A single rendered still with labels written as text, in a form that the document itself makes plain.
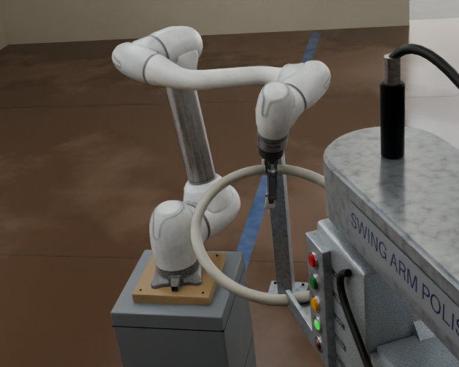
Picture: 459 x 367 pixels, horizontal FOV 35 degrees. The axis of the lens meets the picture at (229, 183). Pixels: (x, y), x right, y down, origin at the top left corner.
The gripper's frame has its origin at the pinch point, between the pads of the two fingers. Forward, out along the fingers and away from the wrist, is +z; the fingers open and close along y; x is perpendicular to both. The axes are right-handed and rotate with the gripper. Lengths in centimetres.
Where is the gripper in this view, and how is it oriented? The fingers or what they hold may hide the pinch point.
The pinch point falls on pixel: (267, 188)
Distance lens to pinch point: 225.2
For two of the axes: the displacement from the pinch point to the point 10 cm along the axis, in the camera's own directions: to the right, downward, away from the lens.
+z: -0.2, 6.5, 7.6
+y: 0.6, 7.6, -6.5
